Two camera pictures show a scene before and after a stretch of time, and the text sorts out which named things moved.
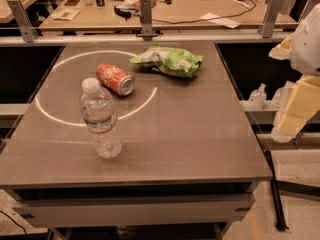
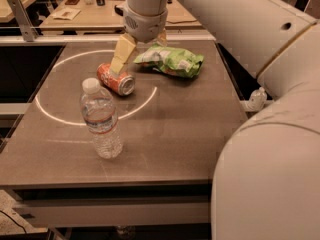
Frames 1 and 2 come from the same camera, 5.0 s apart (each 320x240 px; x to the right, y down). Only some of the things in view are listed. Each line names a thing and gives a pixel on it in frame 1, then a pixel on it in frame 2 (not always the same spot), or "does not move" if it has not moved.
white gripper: x=307 y=47 to x=145 y=26
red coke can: x=115 y=80 does not move
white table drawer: x=135 y=210 does not move
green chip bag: x=171 y=60 does not move
